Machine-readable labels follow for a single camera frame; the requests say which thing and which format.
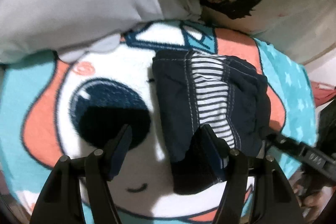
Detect navy striped pants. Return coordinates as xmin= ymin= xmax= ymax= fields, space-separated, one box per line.
xmin=152 ymin=50 xmax=270 ymax=194

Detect cartoon fleece blanket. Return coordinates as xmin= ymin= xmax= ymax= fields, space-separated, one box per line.
xmin=1 ymin=21 xmax=317 ymax=223

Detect plain white pillow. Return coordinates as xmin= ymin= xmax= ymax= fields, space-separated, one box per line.
xmin=1 ymin=0 xmax=201 ymax=64

